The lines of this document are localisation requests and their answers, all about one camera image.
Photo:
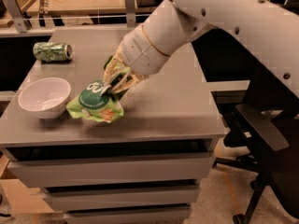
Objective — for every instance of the grey drawer cabinet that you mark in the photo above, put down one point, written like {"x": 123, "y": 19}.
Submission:
{"x": 146, "y": 166}

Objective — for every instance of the green rice chip bag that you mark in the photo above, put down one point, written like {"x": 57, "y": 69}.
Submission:
{"x": 92, "y": 105}

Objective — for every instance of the black office chair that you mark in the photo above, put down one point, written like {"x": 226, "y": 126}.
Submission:
{"x": 266, "y": 121}

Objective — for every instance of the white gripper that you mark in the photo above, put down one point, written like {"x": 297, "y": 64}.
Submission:
{"x": 140, "y": 54}

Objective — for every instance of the metal bracket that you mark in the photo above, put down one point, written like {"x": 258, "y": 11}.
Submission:
{"x": 130, "y": 13}
{"x": 14, "y": 10}

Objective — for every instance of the metal bracket left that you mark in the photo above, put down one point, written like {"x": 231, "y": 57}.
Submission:
{"x": 14, "y": 10}

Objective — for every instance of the wooden workbench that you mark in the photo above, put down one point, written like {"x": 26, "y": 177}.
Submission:
{"x": 43, "y": 16}

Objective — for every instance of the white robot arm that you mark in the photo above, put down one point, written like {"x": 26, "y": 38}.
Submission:
{"x": 224, "y": 19}

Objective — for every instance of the cardboard box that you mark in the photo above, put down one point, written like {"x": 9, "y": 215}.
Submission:
{"x": 21, "y": 199}

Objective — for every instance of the metal bracket middle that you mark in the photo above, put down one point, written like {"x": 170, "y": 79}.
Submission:
{"x": 130, "y": 13}

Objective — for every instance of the green soda can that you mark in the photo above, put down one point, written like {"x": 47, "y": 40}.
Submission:
{"x": 49, "y": 52}

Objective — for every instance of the white bowl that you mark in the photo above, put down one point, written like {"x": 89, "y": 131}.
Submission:
{"x": 45, "y": 98}

